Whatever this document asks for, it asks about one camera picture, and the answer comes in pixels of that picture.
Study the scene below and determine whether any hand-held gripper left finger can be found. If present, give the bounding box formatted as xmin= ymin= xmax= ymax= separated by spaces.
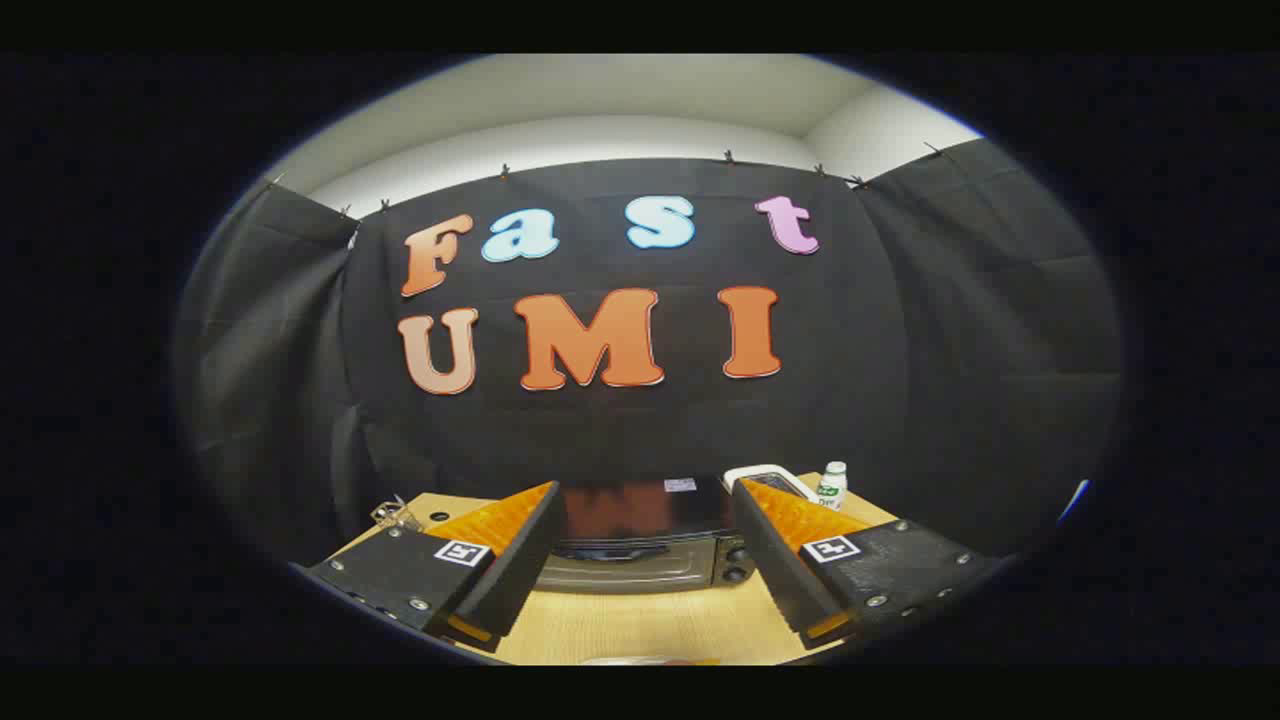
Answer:
xmin=305 ymin=480 xmax=566 ymax=653

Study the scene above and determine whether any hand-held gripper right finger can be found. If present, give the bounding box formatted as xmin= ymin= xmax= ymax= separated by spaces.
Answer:
xmin=730 ymin=478 xmax=1006 ymax=651

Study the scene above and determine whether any black toaster oven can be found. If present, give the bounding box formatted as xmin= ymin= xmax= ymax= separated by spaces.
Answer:
xmin=535 ymin=476 xmax=758 ymax=596

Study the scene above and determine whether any white box appliance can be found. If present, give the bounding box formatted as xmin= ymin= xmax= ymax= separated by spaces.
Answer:
xmin=722 ymin=465 xmax=817 ymax=502

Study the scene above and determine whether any black backdrop cloth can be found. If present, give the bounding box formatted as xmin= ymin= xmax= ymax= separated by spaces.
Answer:
xmin=175 ymin=140 xmax=1126 ymax=561

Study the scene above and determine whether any metal wire utensil holder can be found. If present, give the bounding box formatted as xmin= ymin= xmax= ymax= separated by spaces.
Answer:
xmin=370 ymin=497 xmax=423 ymax=532

